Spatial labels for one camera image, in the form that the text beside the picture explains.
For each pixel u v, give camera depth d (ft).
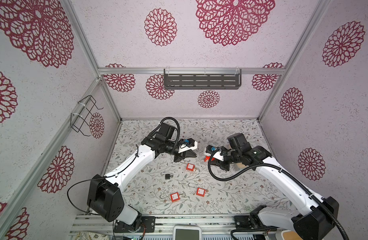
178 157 2.12
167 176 2.95
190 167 3.02
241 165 1.86
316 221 1.21
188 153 2.17
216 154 2.03
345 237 1.13
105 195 1.35
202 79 3.20
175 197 2.67
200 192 2.71
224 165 2.14
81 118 2.45
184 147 2.05
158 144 1.86
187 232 2.26
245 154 1.85
